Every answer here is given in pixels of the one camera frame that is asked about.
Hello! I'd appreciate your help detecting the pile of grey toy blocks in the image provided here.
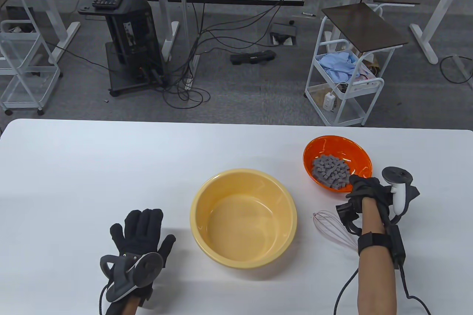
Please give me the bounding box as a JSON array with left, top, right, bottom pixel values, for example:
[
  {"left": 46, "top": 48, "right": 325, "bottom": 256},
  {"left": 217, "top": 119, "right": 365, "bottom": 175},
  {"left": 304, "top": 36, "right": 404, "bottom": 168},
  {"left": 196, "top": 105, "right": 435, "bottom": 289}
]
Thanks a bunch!
[{"left": 312, "top": 154, "right": 351, "bottom": 188}]

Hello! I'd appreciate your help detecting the person's left forearm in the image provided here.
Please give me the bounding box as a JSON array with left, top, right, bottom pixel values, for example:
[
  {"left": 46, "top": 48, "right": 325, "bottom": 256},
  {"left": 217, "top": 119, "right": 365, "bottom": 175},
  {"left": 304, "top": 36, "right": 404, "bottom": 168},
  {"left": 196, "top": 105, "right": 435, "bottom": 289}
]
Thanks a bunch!
[{"left": 121, "top": 296, "right": 140, "bottom": 315}]

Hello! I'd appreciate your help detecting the orange translucent bowl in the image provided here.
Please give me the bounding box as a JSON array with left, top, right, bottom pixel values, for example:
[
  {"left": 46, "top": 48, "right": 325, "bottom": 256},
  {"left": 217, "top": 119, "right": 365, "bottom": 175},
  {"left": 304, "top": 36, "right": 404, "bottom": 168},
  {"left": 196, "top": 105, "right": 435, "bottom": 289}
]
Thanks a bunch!
[{"left": 303, "top": 136, "right": 372, "bottom": 193}]

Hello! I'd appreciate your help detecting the person's left hand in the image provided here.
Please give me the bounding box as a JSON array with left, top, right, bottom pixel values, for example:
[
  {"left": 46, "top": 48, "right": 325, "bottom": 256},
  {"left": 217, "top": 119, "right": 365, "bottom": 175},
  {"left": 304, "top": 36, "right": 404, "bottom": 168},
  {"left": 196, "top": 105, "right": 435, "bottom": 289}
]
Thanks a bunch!
[{"left": 110, "top": 209, "right": 176, "bottom": 307}]

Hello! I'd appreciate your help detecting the blue cloth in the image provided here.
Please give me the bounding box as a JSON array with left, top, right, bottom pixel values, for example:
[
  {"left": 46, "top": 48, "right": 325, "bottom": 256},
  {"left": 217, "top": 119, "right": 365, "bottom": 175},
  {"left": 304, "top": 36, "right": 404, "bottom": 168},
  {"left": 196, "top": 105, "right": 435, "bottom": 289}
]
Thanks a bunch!
[{"left": 319, "top": 52, "right": 358, "bottom": 83}]

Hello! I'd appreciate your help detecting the grey right hand controller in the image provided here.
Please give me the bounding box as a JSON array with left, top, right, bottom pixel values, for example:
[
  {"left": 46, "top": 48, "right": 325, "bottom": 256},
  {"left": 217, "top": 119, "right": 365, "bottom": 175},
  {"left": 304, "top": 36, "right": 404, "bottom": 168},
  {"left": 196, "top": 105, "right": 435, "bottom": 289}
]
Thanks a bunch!
[{"left": 382, "top": 166, "right": 421, "bottom": 225}]

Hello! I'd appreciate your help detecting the person's right forearm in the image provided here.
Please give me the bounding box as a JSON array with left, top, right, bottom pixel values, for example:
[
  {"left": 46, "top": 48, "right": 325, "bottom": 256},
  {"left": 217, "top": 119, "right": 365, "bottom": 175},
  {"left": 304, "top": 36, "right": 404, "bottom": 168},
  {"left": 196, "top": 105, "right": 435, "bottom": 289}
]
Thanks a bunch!
[{"left": 358, "top": 197, "right": 399, "bottom": 315}]

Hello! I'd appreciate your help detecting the black right glove cable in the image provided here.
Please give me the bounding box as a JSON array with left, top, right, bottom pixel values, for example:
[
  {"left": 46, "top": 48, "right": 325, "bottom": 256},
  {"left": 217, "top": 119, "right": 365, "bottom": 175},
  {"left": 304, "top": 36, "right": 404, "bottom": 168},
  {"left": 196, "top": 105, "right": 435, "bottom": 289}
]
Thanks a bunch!
[{"left": 333, "top": 263, "right": 433, "bottom": 315}]

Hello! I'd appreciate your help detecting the black left glove cable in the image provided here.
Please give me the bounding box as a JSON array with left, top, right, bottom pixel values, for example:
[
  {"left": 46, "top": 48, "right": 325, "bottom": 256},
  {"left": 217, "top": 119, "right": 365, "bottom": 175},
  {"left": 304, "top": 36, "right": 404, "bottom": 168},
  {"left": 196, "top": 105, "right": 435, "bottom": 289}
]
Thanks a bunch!
[{"left": 98, "top": 283, "right": 111, "bottom": 315}]

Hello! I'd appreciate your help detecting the yellow plastic basin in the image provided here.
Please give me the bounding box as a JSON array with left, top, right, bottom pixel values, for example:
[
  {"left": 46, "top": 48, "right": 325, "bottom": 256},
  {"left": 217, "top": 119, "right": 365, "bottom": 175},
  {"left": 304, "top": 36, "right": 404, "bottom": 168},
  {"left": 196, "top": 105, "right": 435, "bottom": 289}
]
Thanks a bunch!
[{"left": 190, "top": 169, "right": 298, "bottom": 270}]

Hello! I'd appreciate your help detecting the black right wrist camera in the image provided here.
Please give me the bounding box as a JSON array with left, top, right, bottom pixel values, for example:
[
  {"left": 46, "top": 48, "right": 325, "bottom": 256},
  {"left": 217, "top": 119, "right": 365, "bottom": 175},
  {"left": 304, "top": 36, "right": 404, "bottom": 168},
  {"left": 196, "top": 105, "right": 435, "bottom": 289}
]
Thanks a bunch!
[{"left": 336, "top": 202, "right": 363, "bottom": 236}]

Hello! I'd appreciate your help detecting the person's right hand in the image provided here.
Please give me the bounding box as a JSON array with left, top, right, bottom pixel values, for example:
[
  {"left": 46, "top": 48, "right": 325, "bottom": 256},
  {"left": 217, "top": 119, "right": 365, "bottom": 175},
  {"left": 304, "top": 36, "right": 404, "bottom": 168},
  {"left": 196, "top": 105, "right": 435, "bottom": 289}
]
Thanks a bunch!
[{"left": 346, "top": 175, "right": 394, "bottom": 219}]

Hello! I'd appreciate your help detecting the white wire mesh trolley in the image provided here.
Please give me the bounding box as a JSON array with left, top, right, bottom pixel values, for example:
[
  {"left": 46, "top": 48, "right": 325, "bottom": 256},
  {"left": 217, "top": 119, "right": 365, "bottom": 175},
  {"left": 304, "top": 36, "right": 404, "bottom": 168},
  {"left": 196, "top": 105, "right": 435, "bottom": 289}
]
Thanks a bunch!
[{"left": 0, "top": 0, "right": 61, "bottom": 116}]

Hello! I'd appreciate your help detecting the white desk with T-foot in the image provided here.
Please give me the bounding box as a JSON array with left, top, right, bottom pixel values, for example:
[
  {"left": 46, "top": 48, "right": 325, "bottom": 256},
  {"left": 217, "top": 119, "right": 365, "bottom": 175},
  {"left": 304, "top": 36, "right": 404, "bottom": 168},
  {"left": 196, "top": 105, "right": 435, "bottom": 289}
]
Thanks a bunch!
[
  {"left": 409, "top": 0, "right": 473, "bottom": 65},
  {"left": 0, "top": 0, "right": 81, "bottom": 64}
]

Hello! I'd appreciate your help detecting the tangle of black cables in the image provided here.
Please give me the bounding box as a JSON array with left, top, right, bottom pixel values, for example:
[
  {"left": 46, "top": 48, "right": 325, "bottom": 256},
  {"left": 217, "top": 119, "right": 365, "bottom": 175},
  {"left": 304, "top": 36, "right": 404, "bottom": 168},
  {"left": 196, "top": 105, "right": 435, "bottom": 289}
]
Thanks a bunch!
[{"left": 155, "top": 0, "right": 318, "bottom": 109}]

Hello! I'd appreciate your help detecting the black cable loop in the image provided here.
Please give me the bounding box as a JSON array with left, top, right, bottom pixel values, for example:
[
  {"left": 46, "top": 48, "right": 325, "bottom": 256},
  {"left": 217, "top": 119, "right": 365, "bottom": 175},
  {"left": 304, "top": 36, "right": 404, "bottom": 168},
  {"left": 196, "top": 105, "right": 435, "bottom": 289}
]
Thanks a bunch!
[{"left": 439, "top": 55, "right": 473, "bottom": 83}]

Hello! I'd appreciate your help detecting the floor socket box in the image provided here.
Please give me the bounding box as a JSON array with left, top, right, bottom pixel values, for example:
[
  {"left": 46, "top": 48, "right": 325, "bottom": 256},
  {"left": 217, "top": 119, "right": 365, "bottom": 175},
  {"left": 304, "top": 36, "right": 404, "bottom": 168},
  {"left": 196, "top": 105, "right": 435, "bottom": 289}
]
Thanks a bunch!
[{"left": 270, "top": 23, "right": 298, "bottom": 47}]

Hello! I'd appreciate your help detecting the wire whisk with wooden handle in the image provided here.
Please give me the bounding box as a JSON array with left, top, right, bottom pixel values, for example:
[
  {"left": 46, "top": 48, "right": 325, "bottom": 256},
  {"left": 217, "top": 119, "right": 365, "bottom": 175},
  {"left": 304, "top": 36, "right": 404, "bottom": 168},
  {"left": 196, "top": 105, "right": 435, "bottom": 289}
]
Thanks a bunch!
[{"left": 313, "top": 210, "right": 360, "bottom": 253}]

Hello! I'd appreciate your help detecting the grey hand controller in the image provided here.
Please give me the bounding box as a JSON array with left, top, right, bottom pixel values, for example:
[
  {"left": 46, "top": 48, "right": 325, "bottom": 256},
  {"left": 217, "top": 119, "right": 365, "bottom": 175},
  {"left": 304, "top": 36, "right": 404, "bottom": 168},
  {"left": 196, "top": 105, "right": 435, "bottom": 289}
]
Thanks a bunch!
[
  {"left": 382, "top": 166, "right": 421, "bottom": 225},
  {"left": 100, "top": 252, "right": 164, "bottom": 302}
]

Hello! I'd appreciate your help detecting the black glove cable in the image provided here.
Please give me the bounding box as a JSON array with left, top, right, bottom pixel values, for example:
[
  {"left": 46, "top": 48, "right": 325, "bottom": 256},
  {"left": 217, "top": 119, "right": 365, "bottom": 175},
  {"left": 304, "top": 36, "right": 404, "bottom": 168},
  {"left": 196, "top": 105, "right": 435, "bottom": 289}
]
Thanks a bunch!
[
  {"left": 333, "top": 263, "right": 433, "bottom": 315},
  {"left": 98, "top": 283, "right": 111, "bottom": 315}
]

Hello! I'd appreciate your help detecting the black forearm battery strap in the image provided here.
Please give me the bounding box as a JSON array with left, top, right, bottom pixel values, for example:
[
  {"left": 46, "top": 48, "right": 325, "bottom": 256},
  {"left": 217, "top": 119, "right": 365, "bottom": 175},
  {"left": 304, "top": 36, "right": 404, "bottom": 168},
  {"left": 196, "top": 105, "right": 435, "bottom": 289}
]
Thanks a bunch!
[{"left": 358, "top": 225, "right": 406, "bottom": 268}]

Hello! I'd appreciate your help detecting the white trolley with dark top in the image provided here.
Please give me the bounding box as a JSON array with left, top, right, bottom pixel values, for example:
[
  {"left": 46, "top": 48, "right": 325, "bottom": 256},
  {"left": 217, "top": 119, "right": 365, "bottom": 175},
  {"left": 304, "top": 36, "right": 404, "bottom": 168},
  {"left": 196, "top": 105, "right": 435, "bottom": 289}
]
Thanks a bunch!
[{"left": 304, "top": 2, "right": 409, "bottom": 127}]

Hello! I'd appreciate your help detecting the black power strip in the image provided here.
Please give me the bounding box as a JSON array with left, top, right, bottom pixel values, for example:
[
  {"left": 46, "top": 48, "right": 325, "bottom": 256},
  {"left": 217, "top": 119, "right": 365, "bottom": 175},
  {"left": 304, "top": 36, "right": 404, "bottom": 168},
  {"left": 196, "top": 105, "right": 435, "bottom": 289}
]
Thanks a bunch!
[{"left": 230, "top": 49, "right": 277, "bottom": 65}]

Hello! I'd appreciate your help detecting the grey left hand controller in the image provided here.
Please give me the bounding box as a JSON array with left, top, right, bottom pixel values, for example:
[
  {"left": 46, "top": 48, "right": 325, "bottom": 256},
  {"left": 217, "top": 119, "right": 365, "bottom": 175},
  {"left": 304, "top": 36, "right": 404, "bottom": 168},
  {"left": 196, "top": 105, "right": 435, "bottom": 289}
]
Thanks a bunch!
[{"left": 100, "top": 252, "right": 164, "bottom": 302}]

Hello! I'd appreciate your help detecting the black computer cart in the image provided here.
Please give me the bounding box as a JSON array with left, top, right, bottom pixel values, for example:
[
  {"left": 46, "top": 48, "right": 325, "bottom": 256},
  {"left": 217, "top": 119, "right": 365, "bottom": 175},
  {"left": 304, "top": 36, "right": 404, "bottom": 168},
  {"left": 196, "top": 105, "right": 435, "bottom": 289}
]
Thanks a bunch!
[{"left": 78, "top": 0, "right": 166, "bottom": 97}]

